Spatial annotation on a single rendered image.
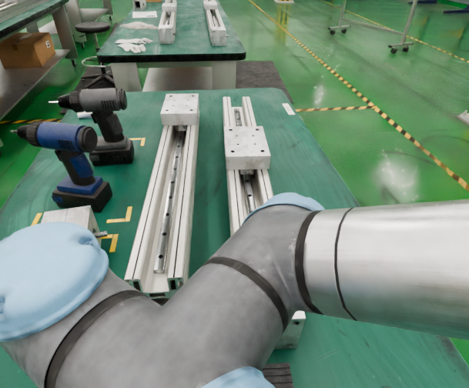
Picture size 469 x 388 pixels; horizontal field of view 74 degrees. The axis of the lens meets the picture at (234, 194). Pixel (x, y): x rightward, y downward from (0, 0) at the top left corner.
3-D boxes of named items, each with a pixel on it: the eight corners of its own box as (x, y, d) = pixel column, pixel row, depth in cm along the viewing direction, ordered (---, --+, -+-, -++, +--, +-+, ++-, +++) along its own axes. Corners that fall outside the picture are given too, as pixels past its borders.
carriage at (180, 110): (198, 133, 99) (196, 112, 95) (162, 133, 99) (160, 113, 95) (199, 112, 112) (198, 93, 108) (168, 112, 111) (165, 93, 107)
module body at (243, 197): (286, 300, 60) (293, 272, 54) (234, 302, 59) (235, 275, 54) (248, 118, 122) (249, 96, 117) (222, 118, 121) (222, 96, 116)
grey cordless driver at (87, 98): (136, 164, 95) (121, 93, 82) (68, 168, 93) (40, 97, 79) (138, 151, 101) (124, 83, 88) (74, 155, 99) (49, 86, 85)
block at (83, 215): (111, 268, 65) (99, 236, 59) (51, 279, 62) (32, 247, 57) (112, 234, 72) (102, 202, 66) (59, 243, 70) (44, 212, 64)
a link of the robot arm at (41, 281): (-1, 356, 14) (-77, 269, 18) (75, 431, 21) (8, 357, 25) (134, 246, 19) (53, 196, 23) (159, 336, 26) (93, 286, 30)
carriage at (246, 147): (268, 178, 81) (270, 155, 77) (226, 178, 80) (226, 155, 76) (260, 146, 93) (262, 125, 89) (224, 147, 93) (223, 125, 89)
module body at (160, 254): (186, 305, 59) (182, 277, 53) (132, 307, 58) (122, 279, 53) (199, 118, 121) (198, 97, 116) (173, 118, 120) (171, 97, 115)
